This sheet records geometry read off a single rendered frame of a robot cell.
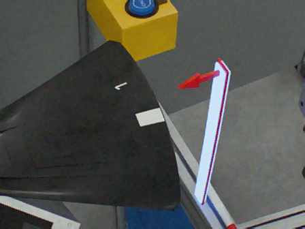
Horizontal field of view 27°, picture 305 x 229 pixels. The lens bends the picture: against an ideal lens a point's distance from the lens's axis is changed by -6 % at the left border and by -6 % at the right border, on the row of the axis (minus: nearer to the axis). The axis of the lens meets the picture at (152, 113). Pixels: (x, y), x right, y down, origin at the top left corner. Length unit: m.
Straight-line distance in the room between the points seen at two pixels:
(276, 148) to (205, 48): 0.44
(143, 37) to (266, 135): 1.25
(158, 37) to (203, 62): 1.01
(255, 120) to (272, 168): 0.21
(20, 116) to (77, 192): 0.12
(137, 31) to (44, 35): 0.67
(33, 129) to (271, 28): 1.48
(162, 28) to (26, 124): 0.37
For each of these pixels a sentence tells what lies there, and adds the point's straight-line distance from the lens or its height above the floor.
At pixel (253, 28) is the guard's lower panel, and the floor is 0.34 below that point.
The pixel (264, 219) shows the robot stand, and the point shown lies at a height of 0.23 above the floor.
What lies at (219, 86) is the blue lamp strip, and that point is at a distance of 0.84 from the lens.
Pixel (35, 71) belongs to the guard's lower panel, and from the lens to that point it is 1.77.
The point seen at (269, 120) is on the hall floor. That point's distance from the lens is 2.30.
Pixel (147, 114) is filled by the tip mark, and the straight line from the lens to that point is 0.80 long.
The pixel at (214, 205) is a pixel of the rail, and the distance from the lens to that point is 1.09.
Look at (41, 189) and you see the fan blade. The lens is 0.73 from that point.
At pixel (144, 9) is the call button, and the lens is 1.04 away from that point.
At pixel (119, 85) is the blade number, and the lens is 0.81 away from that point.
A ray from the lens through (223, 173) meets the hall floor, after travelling 2.15.
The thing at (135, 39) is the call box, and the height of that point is 1.04.
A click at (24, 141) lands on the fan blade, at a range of 0.76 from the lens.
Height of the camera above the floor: 1.80
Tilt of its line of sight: 53 degrees down
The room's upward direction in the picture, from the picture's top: 3 degrees clockwise
